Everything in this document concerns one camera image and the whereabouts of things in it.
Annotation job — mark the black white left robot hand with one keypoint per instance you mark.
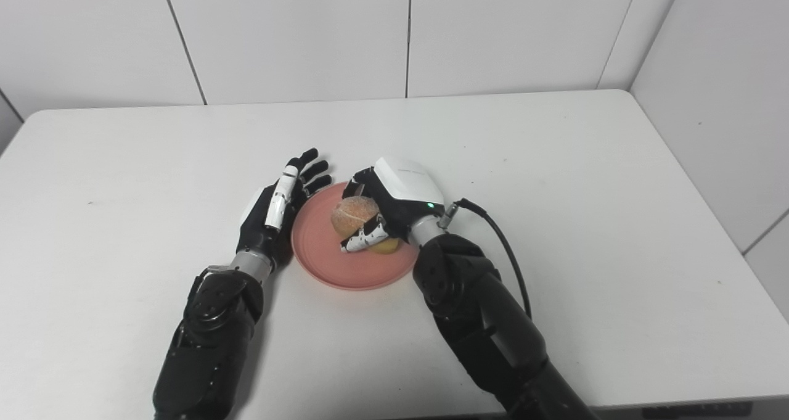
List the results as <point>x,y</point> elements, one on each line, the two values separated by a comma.
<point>259,226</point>

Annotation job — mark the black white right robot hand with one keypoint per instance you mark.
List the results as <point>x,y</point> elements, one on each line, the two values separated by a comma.
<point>404,189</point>

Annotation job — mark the golden bread roll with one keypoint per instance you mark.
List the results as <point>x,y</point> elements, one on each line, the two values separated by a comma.
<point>352,212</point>

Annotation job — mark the pink round plate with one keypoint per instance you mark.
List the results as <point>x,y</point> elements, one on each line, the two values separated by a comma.
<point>320,259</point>

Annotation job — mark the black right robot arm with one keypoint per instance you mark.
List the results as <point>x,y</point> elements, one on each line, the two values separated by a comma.
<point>487,327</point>

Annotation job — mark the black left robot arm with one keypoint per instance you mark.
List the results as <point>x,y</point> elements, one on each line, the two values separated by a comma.
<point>212,340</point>

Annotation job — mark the black table frame rail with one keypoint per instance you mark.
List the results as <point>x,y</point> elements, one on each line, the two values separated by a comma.
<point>696,410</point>

